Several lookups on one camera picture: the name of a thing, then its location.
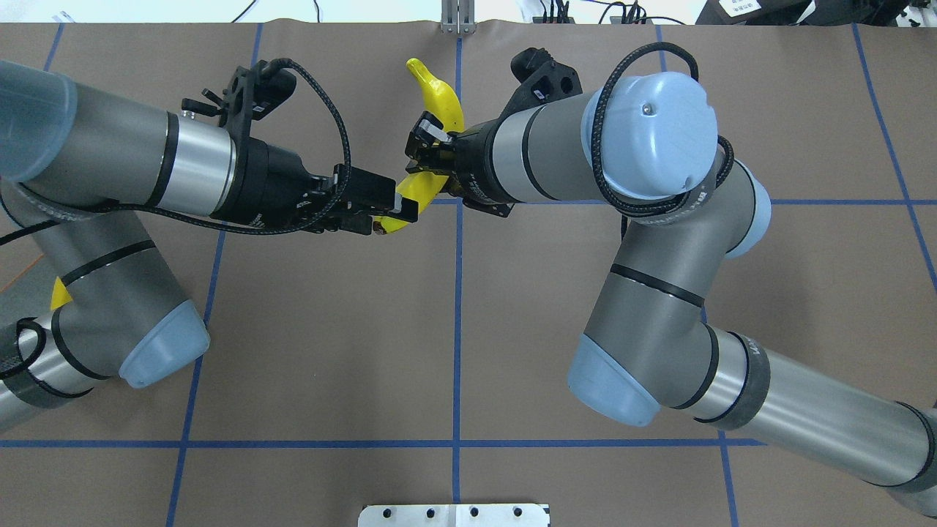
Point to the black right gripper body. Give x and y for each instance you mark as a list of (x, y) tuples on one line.
[(474, 162)]

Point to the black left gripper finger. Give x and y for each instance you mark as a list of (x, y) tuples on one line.
[(357, 223)]

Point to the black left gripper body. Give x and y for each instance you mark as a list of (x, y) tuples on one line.
[(272, 184)]

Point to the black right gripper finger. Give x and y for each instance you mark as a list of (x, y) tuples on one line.
[(415, 167), (427, 132), (402, 209)]

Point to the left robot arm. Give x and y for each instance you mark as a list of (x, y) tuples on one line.
[(79, 164)]

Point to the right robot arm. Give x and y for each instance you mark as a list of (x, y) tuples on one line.
[(647, 145)]

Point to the black label printer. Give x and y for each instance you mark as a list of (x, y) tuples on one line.
[(765, 13)]

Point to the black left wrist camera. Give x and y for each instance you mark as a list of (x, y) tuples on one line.
[(251, 95)]

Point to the aluminium frame post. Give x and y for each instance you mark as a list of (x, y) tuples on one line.
[(458, 17)]

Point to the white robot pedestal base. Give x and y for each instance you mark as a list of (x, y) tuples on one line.
[(503, 514)]

